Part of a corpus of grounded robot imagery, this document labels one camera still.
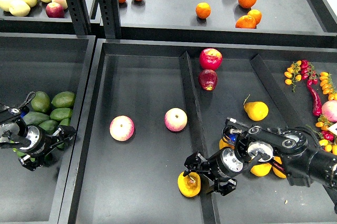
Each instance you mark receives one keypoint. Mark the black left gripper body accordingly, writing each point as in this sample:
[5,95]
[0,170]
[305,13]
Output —
[40,145]

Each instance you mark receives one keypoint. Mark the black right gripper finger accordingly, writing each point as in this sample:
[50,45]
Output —
[223,189]
[198,164]

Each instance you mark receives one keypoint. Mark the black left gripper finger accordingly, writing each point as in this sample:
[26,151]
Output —
[63,136]
[31,163]

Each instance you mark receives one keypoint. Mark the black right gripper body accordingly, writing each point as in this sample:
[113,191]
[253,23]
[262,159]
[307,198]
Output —
[223,165]

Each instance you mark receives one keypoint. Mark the yellow pear with brown stem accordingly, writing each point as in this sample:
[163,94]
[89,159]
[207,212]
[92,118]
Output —
[189,185]

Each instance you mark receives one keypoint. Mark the dark green avocado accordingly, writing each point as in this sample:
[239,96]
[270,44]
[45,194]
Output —
[19,153]

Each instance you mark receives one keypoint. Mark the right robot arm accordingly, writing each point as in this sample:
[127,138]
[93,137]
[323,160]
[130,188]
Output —
[296,153]

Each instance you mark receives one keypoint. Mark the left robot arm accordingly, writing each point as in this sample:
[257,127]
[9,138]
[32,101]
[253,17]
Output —
[13,127]

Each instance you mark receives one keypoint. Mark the green avocado upright right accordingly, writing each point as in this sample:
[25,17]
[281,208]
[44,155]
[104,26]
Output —
[65,122]

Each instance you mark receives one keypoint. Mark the green avocado centre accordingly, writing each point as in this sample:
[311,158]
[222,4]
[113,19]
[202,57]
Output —
[49,126]

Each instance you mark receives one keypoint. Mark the green avocado second row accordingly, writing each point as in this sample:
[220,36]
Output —
[61,113]

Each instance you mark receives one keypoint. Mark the yellow pear brown end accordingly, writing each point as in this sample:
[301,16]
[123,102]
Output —
[224,143]

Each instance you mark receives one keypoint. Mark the green avocado long left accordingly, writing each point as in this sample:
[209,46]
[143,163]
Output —
[35,118]

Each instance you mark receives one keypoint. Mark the green avocado top right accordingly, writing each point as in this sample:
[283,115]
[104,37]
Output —
[64,99]

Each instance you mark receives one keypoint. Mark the green avocado top left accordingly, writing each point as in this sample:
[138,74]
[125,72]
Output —
[41,102]

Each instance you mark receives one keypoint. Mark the yellow pear lower left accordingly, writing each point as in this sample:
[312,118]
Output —
[261,170]

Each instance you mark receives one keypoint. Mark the yellow pear lower right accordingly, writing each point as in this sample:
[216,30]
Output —
[276,171]

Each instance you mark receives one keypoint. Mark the pink apple centre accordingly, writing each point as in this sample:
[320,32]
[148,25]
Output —
[175,119]

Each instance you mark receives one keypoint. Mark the pink apple left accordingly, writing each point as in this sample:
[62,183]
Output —
[122,128]

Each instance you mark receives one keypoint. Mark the black centre tray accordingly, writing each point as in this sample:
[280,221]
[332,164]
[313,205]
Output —
[135,181]

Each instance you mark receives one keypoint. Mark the dark red apple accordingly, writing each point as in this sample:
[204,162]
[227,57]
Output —
[208,79]

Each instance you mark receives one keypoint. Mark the bright red apple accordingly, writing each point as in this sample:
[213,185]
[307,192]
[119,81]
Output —
[210,59]

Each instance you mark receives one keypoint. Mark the mixed cherry tomatoes lower right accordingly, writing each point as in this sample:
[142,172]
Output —
[327,139]

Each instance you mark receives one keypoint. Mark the red chili pepper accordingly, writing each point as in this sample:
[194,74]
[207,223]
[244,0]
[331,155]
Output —
[317,105]

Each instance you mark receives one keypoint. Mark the black upper left shelf tray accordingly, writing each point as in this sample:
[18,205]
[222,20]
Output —
[37,21]

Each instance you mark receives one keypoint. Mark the black shelf tray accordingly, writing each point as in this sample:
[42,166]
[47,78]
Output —
[284,22]
[37,21]

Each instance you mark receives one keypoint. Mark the orange cherry tomato vine left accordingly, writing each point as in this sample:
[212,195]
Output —
[293,75]

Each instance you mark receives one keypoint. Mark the orange cherry tomato vine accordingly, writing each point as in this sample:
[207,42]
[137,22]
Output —
[327,85]
[293,75]

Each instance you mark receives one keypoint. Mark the white label card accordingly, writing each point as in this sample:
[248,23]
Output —
[333,129]

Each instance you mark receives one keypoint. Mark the red apple on shelf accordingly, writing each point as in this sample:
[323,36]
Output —
[54,10]

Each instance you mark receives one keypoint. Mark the pink peach right edge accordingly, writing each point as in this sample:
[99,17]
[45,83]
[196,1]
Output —
[329,110]

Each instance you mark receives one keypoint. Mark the red cherry tomato vine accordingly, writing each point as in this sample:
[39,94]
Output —
[308,72]

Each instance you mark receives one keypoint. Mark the yellow apple front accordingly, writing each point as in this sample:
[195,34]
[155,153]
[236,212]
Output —
[19,8]

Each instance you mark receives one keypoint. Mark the orange cherry tomato vine right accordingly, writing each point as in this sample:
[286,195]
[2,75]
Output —
[327,85]

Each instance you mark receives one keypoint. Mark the black perforated post left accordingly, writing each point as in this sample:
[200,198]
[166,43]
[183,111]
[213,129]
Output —
[80,17]

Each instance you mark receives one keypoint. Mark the black perforated post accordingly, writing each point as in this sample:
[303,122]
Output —
[111,18]
[80,17]

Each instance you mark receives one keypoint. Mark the black perforated post right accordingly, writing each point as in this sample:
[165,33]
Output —
[111,18]

